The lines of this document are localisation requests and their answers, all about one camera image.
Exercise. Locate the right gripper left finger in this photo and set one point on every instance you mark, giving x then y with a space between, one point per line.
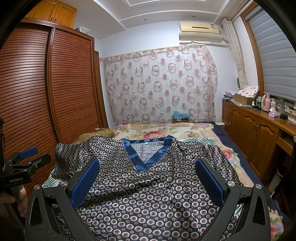
52 213

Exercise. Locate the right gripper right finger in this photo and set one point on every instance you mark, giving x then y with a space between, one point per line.
253 222

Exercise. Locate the navy patterned satin top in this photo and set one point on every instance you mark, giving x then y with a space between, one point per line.
145 189

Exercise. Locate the palm leaf print cloth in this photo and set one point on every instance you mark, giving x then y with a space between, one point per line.
53 182

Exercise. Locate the navy bed sheet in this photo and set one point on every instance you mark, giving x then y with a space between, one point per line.
279 221

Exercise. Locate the gold patterned pillow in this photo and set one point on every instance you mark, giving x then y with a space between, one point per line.
106 132

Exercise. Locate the wooden sideboard cabinet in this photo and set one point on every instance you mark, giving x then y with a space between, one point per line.
257 135

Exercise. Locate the pink tissue box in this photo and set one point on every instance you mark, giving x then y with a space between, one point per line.
273 113

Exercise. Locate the floral bed blanket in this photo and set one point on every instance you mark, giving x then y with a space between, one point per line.
177 130

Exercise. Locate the pink thermos jug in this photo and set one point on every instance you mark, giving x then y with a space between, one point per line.
266 102

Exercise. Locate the cardboard box with cloth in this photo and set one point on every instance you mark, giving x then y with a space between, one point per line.
246 95

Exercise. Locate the blue item on box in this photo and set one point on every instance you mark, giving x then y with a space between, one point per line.
178 117

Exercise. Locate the pink circle sheer curtain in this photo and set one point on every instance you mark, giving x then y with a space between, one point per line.
149 86

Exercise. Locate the grey window blind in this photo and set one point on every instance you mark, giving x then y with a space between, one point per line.
277 55

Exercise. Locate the beige tied side curtain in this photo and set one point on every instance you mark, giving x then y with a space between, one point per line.
235 47

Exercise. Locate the wall air conditioner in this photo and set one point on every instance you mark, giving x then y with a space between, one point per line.
204 32

